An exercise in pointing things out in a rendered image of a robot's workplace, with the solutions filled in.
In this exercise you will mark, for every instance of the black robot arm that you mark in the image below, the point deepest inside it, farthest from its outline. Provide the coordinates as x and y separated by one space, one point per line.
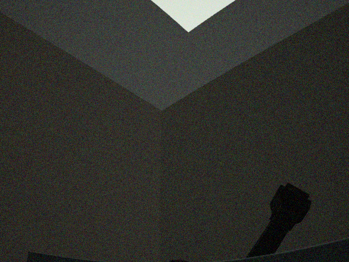
289 206

